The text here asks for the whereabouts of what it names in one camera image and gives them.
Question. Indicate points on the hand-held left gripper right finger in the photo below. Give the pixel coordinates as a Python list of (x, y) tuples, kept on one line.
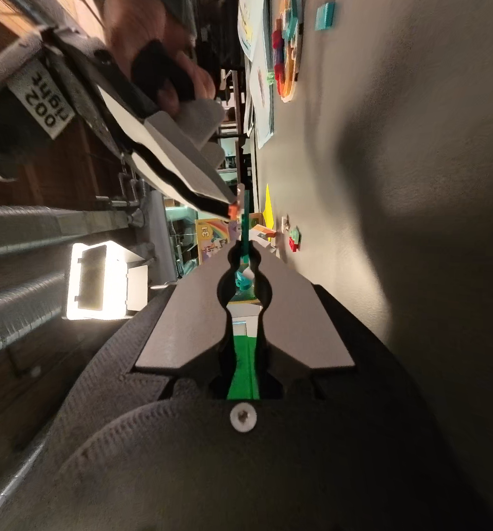
[(304, 332)]

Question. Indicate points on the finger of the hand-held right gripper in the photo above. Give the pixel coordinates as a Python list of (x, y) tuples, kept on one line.
[(188, 161), (159, 182)]

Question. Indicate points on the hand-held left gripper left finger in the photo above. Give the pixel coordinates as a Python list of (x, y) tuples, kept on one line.
[(180, 332)]

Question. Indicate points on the teal orange white lego strip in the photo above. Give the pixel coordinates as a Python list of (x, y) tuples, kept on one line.
[(244, 232)]

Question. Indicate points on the teal lego tile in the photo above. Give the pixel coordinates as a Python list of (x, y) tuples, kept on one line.
[(325, 15)]

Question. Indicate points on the yellow lego set box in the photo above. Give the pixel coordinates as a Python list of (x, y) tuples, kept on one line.
[(213, 240)]

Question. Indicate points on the open lego instruction booklet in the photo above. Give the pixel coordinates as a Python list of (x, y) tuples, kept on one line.
[(261, 108)]

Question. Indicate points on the red and mint lego piece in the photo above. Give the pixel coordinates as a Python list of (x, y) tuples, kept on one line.
[(295, 239)]

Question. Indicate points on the small white lego piece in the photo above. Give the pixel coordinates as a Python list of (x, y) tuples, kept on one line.
[(286, 222)]

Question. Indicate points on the round rainbow lego plate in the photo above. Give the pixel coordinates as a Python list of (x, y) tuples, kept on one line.
[(288, 62)]

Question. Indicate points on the person's right hand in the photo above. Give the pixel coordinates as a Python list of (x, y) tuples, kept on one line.
[(188, 70)]

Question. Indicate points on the green plastic bin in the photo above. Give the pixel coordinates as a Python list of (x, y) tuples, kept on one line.
[(242, 365)]

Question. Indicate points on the white studio light panel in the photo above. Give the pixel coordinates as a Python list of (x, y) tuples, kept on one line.
[(105, 282)]

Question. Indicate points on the yellow paper note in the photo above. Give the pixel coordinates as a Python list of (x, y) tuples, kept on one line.
[(268, 207)]

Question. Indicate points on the silver ventilation duct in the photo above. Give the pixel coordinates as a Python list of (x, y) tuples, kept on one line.
[(18, 315), (43, 228)]

